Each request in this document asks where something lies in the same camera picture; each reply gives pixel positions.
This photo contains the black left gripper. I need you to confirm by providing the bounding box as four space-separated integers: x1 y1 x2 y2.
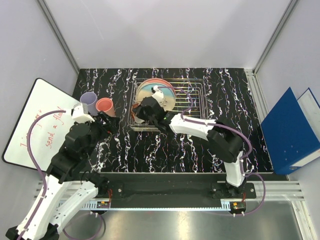
79 110 121 160

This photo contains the pink plastic cup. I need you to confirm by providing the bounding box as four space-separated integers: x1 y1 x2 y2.
95 97 116 117

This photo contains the blue and cream plate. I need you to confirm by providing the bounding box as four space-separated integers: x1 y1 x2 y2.
135 83 176 113

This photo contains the lavender plastic cup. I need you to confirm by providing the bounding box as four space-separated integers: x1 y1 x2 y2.
80 91 98 116

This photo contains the red floral ceramic bowl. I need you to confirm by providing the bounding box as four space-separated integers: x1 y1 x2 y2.
130 102 144 124

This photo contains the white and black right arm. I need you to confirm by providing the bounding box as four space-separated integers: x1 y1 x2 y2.
132 96 246 199

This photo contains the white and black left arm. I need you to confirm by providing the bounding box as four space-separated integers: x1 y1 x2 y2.
5 111 120 240

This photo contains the pink and cream plate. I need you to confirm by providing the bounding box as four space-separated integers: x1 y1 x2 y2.
137 78 173 91

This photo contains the white whiteboard with red writing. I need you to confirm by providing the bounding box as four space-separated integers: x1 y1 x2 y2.
1 77 81 173

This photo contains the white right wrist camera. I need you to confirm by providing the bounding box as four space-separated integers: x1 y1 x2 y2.
151 85 165 103

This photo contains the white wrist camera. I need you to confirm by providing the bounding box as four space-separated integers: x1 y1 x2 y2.
71 102 95 124
151 85 165 103

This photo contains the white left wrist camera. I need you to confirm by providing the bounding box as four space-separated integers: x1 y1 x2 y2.
71 102 95 124

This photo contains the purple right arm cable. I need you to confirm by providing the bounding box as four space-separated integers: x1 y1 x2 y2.
153 86 266 216

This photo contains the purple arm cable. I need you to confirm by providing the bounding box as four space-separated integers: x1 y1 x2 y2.
14 109 107 240
153 86 266 216

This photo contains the chrome wire dish rack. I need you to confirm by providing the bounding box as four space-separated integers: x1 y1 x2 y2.
128 78 208 119

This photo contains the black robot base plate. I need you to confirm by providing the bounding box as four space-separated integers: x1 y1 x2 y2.
99 172 257 200

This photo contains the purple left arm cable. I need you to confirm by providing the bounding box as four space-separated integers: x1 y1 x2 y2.
14 109 107 240

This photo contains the aluminium frame rail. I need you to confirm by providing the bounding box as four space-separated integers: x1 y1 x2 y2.
36 0 80 75

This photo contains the blue ring binder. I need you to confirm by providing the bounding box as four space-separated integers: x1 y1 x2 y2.
261 88 320 175

